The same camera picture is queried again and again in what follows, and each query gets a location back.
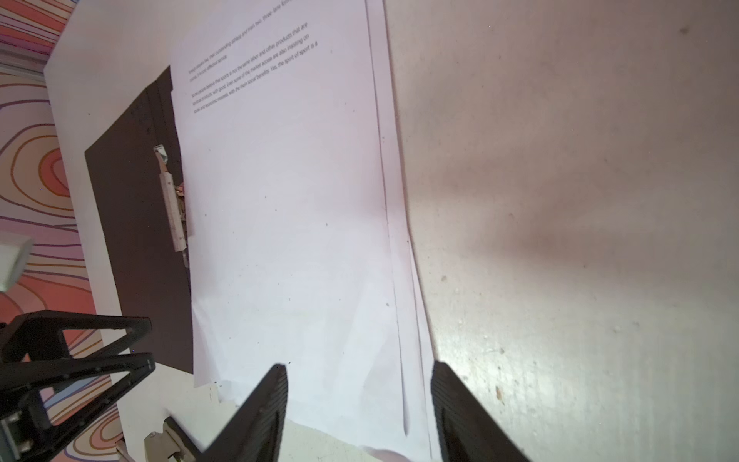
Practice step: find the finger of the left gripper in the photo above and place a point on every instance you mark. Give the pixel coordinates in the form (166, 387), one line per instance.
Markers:
(41, 335)
(46, 405)

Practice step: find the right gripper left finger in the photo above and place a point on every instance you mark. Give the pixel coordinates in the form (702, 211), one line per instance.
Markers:
(254, 433)

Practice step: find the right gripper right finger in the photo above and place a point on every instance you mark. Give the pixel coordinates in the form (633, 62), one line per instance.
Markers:
(466, 431)

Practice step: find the printed paper sheets stack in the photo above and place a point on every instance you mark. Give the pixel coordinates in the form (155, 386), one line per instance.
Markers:
(298, 240)

